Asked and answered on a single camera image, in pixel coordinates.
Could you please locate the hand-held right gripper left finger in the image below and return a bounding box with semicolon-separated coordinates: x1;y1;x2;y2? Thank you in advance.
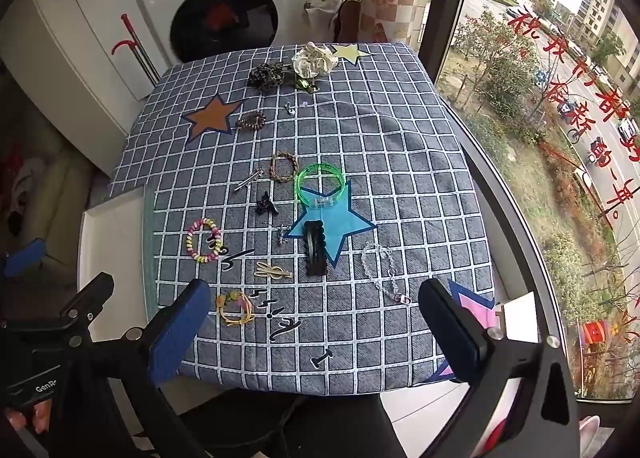
65;279;213;458

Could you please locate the tan braided bracelet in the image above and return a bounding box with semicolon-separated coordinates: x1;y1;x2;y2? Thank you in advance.
270;151;299;183

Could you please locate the white bag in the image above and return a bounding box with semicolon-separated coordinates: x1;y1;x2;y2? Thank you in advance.
302;0;346;46

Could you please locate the dark patterned scrunchie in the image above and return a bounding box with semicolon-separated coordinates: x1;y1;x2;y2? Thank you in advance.
247;62;287;89

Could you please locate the person's left hand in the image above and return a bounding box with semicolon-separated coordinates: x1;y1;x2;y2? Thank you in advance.
0;398;53;436

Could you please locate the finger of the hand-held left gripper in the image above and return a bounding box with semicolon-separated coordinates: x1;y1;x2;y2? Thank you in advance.
0;237;47;281
60;272;115;325

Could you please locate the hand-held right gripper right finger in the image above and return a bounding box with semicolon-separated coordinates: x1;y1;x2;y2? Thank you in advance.
417;279;581;458

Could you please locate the checkered gift bag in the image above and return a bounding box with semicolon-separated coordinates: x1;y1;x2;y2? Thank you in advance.
357;0;424;45

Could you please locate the yellow flower hair tie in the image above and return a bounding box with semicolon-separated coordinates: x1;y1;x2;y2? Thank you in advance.
215;290;257;327

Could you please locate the brown umbrella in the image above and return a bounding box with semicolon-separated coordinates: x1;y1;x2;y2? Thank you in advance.
327;0;362;45

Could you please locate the green translucent bangle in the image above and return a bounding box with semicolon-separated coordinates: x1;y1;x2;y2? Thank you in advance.
294;163;347;209

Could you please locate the silver hair pin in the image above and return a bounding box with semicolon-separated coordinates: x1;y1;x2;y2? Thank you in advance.
233;167;266;193

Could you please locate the white cabinet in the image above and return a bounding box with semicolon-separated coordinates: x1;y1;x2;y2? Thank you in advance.
0;0;168;179

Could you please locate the cream scrunchie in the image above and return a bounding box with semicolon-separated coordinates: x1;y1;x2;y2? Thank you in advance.
292;42;342;80

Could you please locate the clear bead chain bracelet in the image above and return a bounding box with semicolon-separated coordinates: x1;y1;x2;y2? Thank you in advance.
360;240;414;305

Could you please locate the brown spiral hair tie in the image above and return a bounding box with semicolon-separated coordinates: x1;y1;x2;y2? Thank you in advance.
236;110;266;132

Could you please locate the black claw clip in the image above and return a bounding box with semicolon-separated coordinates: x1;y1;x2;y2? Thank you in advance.
255;191;279;216

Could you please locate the black barrette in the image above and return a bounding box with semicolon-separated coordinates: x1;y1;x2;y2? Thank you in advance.
303;220;334;277

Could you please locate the gold bunny hair clip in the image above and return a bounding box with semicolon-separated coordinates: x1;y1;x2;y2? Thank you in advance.
253;261;295;281

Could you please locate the colourful bead bracelet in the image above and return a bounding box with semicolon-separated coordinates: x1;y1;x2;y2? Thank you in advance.
186;219;224;264

